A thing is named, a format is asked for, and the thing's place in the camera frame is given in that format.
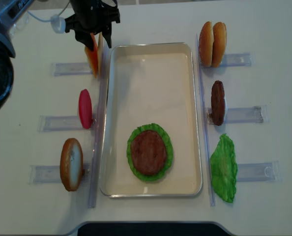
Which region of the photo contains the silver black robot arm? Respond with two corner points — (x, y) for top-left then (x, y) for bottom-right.
(0, 0), (120, 108)

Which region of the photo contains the bun top standing outer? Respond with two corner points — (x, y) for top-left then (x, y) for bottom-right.
(199, 21), (214, 67)

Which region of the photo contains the red tomato slice standing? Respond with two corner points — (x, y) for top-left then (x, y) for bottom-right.
(78, 89), (92, 129)

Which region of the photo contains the cream rectangular metal tray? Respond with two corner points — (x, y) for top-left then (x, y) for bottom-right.
(99, 43), (203, 198)

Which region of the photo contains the clear right bun holder strip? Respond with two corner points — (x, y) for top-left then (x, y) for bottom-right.
(220, 53), (255, 67)

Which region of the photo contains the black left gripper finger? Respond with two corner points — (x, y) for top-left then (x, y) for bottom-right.
(75, 31), (94, 51)

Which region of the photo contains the clear tomato holder strip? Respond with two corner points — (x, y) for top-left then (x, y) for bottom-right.
(37, 116), (85, 132)

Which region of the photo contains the green lettuce leaf on tray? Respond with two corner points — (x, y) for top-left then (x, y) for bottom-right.
(126, 123), (174, 182)

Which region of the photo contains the clear left bun holder strip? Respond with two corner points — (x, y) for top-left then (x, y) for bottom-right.
(29, 164), (91, 185)

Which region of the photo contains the clear left long rail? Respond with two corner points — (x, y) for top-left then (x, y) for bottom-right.
(88, 45), (110, 208)

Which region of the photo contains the orange cheese slice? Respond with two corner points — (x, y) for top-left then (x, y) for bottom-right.
(85, 33), (99, 78)

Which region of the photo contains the green lettuce leaf standing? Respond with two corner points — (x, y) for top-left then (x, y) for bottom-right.
(210, 134), (238, 203)

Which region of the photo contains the white cable with connector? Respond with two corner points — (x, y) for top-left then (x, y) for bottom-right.
(27, 0), (72, 34)

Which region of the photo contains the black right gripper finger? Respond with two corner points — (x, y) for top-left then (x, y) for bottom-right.
(102, 23), (112, 48)

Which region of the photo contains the clear right long rail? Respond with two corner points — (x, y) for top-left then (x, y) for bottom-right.
(196, 34), (215, 207)

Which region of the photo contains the clear lettuce holder strip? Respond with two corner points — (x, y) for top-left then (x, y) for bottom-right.
(237, 161), (281, 182)

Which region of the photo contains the brown meat patty standing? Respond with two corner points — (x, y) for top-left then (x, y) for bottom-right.
(211, 81), (226, 126)

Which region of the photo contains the clear patty holder strip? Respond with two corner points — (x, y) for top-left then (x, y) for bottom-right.
(205, 105), (268, 124)

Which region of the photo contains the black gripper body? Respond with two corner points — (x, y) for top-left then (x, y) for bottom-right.
(65, 0), (120, 34)

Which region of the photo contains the bun half standing left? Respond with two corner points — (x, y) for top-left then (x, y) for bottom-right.
(59, 138), (83, 191)

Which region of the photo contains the clear cheese holder strip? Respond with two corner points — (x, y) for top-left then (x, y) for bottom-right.
(50, 62), (92, 77)

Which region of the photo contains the clear bun holder strip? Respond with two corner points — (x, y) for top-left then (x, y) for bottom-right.
(29, 164), (91, 185)
(220, 53), (255, 67)

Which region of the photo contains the clear long rail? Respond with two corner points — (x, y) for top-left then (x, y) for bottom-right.
(88, 45), (110, 208)
(196, 34), (215, 207)

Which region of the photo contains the bun top standing inner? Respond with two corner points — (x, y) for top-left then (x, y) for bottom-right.
(211, 22), (227, 67)

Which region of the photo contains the brown meat patty on tray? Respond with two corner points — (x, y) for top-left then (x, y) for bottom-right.
(130, 130), (167, 176)

